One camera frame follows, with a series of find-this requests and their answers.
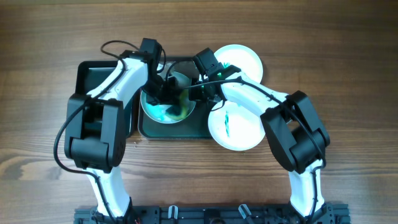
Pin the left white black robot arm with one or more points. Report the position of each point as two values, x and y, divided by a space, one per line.
95 129

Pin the white plate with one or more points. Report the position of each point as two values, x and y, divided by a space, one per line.
234 127
242 57
157 112

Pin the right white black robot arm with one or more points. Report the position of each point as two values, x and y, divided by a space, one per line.
295 134

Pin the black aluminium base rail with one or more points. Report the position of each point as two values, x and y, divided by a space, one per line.
273 213

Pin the yellow green sponge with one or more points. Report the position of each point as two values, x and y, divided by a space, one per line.
180 110

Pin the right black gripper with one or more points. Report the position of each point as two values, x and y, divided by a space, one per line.
196 93

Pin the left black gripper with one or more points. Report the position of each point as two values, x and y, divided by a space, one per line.
166 94

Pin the small black water tray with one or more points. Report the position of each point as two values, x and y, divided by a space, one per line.
91 74

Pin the large dark serving tray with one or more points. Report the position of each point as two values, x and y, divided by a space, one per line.
194 126

